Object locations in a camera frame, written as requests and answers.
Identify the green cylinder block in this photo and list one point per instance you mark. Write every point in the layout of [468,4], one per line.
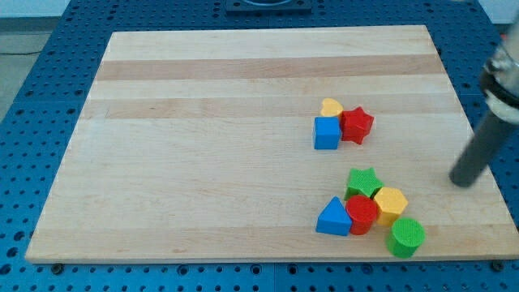
[405,237]

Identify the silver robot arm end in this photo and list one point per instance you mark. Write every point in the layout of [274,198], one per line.
[499,80]

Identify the blue triangle block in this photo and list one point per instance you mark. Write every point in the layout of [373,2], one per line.
[334,219]

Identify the wooden board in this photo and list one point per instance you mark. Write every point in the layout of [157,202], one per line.
[197,147]

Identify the blue cube block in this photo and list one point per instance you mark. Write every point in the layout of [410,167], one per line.
[326,133]

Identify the yellow heart block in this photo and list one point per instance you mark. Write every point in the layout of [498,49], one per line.
[331,108]

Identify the red star block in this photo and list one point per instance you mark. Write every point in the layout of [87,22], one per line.
[356,125]

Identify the green star block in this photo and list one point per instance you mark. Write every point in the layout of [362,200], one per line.
[362,182]

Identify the red cylinder block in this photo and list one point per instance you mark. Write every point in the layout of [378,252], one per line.
[363,212]

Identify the yellow hexagon block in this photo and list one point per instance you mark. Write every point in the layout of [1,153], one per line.
[391,203]

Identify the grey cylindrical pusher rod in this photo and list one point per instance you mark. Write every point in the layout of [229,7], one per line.
[489,137]

